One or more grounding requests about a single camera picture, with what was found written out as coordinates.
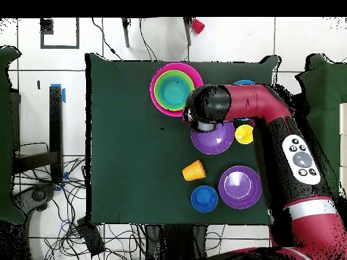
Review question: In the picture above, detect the light blue plastic bowl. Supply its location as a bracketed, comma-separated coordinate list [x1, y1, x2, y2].
[232, 79, 257, 122]

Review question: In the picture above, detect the yellow plastic cup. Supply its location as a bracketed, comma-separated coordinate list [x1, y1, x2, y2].
[234, 124, 255, 145]

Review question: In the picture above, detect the blue tape strip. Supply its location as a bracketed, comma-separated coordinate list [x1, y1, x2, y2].
[50, 83, 66, 104]

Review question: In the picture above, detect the pink plastic bowl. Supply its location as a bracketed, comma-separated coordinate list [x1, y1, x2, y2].
[149, 62, 204, 118]

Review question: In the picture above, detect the orange plastic cup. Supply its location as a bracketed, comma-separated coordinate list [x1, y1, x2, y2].
[182, 159, 207, 182]

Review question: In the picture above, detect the tangle of floor cables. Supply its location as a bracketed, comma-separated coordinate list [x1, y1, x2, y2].
[13, 142, 147, 260]

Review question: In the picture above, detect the grey tripod leg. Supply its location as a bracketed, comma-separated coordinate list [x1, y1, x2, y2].
[183, 17, 192, 47]
[121, 18, 131, 49]

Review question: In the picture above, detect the purple plastic bowl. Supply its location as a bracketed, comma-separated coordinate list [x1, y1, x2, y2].
[218, 165, 263, 210]
[190, 121, 236, 156]

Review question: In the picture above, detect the red plastic cup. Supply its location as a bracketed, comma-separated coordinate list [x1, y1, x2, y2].
[191, 18, 206, 35]

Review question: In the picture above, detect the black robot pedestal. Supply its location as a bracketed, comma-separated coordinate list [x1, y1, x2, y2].
[144, 223, 208, 260]

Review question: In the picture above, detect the black power strip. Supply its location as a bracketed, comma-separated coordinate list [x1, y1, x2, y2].
[76, 217, 106, 257]

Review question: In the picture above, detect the black square floor frame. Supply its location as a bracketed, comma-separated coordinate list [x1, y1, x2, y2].
[39, 18, 80, 50]

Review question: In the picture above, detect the black office chair base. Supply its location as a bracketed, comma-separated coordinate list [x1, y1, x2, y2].
[12, 183, 56, 216]

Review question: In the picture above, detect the black floor cable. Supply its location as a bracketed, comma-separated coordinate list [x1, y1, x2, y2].
[91, 18, 124, 61]

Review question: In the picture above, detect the black table frame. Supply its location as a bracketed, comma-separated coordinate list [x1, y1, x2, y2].
[10, 85, 64, 183]

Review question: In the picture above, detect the green plastic bowl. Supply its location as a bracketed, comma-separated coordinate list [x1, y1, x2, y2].
[153, 70, 195, 112]

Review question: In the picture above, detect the dark green table cloth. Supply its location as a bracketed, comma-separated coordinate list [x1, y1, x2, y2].
[84, 52, 281, 228]

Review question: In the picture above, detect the small dark blue bowl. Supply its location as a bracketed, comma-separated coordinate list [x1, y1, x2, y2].
[190, 185, 219, 213]

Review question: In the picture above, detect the green cloth side table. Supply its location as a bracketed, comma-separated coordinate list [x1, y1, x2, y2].
[0, 45, 26, 225]
[294, 53, 347, 196]

